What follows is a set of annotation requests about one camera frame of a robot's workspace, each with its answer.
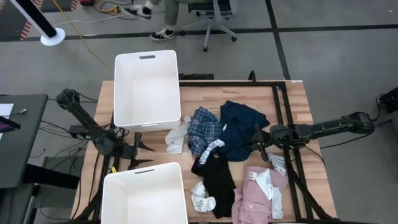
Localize grey office chair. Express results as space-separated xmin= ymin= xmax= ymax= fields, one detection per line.
xmin=180 ymin=0 xmax=239 ymax=53

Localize white plastic bin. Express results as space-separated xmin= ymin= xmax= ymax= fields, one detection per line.
xmin=100 ymin=162 xmax=189 ymax=224
xmin=113 ymin=49 xmax=182 ymax=133

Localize pink shirt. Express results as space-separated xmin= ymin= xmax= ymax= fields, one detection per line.
xmin=231 ymin=166 xmax=290 ymax=224

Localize person's black white sneaker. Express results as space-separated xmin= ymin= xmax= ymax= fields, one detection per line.
xmin=150 ymin=27 xmax=177 ymax=42
xmin=129 ymin=2 xmax=153 ymax=18

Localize black garment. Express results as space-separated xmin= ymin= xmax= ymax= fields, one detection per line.
xmin=190 ymin=152 xmax=237 ymax=220

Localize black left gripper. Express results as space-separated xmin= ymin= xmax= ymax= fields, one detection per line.
xmin=119 ymin=132 xmax=155 ymax=170

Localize black desk base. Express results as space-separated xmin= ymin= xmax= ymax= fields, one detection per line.
xmin=0 ymin=164 xmax=80 ymax=224

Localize navy polka dot shirt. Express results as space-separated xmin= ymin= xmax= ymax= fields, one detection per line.
xmin=216 ymin=100 xmax=271 ymax=162

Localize black desk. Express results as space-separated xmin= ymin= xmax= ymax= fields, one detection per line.
xmin=0 ymin=94 xmax=49 ymax=190

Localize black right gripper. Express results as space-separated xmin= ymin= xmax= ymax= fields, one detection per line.
xmin=248 ymin=123 xmax=275 ymax=163

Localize white cable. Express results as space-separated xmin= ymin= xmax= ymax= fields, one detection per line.
xmin=54 ymin=7 xmax=137 ymax=27

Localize blue plaid shirt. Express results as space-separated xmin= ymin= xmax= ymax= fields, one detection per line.
xmin=187 ymin=106 xmax=223 ymax=156

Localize black mat hazard striped edge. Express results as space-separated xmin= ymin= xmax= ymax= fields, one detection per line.
xmin=0 ymin=0 xmax=79 ymax=42

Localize white sock with print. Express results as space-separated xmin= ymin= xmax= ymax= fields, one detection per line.
xmin=190 ymin=181 xmax=217 ymax=213

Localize black device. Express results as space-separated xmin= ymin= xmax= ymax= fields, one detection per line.
xmin=378 ymin=86 xmax=398 ymax=114

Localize black power box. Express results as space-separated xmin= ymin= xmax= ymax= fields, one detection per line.
xmin=68 ymin=124 xmax=94 ymax=139

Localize black bar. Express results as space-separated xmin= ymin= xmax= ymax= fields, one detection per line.
xmin=178 ymin=73 xmax=215 ymax=80

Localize white paper sheet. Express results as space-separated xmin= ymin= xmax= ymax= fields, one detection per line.
xmin=0 ymin=103 xmax=15 ymax=119

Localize black floor cables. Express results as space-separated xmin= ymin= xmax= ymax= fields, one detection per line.
xmin=29 ymin=119 xmax=94 ymax=175

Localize white black pole with base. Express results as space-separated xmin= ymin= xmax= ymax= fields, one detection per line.
xmin=9 ymin=0 xmax=66 ymax=47

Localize black aluminium frame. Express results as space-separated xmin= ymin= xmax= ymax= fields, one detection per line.
xmin=73 ymin=70 xmax=338 ymax=224

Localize white long garment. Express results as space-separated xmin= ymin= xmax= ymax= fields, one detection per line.
xmin=254 ymin=168 xmax=284 ymax=220

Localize dark tablet device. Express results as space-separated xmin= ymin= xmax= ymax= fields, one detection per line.
xmin=0 ymin=116 xmax=22 ymax=133

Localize person's leg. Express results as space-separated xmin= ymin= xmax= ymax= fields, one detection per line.
xmin=149 ymin=0 xmax=189 ymax=30

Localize yellow cable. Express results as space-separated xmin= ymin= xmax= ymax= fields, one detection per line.
xmin=51 ymin=0 xmax=121 ymax=68

